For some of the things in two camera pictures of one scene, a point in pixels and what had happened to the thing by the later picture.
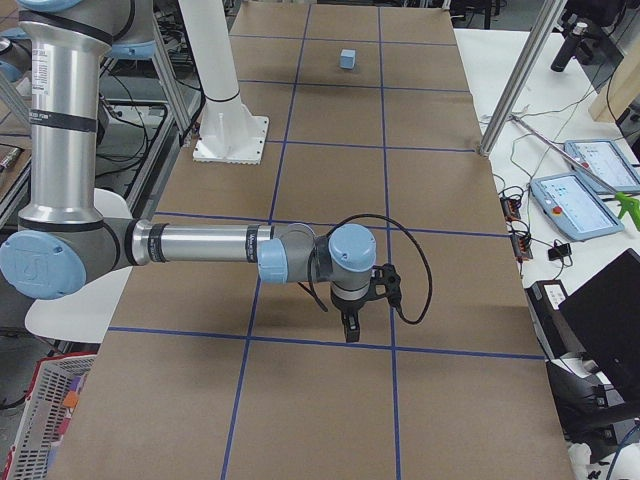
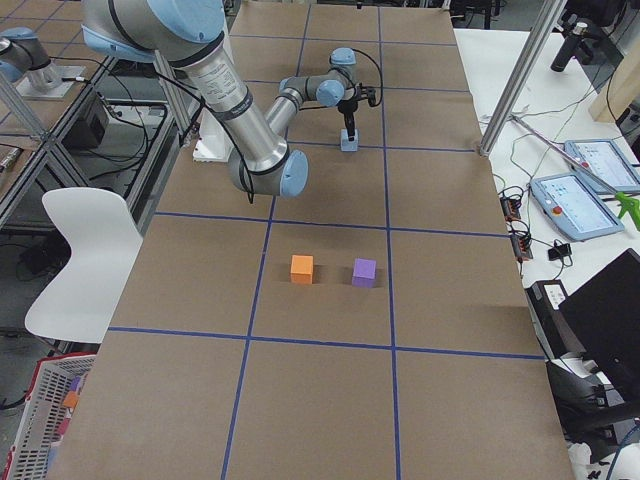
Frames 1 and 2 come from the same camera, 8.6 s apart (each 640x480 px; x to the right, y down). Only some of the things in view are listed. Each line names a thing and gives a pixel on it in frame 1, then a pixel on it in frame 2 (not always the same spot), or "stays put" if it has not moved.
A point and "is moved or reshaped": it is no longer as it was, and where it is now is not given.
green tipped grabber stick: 627,204 stays put
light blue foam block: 347,58 is moved or reshaped
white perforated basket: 44,413 stays put
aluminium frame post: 522,76 stays put
